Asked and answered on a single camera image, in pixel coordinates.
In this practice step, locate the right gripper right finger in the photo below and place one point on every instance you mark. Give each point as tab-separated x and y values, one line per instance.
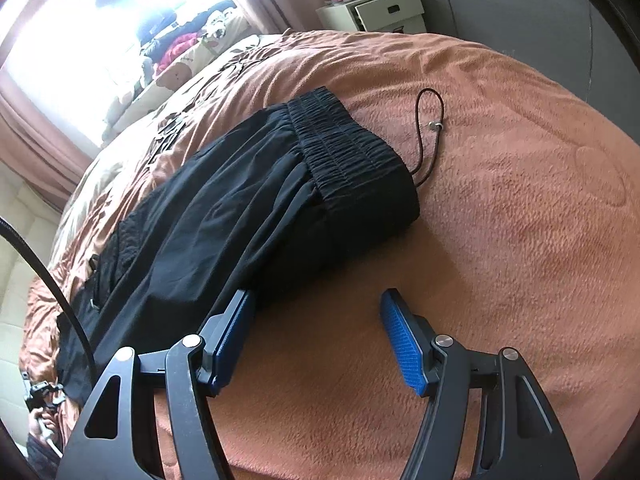
518	435

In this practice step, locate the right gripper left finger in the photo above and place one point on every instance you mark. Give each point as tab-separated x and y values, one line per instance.
118	433

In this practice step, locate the black pants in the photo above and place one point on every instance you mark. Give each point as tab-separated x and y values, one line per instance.
296	189

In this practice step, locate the person's left hand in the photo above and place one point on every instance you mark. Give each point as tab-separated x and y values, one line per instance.
42	425

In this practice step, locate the cream padded headboard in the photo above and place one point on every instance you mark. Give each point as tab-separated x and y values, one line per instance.
36	221

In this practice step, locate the brown bed blanket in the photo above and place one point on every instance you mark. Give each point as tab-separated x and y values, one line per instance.
528	237

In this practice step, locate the left pink curtain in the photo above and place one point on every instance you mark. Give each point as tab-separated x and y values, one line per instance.
36	150

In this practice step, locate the beige patterned pillow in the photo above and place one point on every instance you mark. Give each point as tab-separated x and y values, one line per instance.
149	92

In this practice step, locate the pile of clothes on sill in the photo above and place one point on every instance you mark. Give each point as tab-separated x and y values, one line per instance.
166	47

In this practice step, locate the white bedside cabinet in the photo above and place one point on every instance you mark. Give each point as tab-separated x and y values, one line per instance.
402	16

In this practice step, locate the dark grey wardrobe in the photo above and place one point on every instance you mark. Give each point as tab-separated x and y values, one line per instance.
568	41

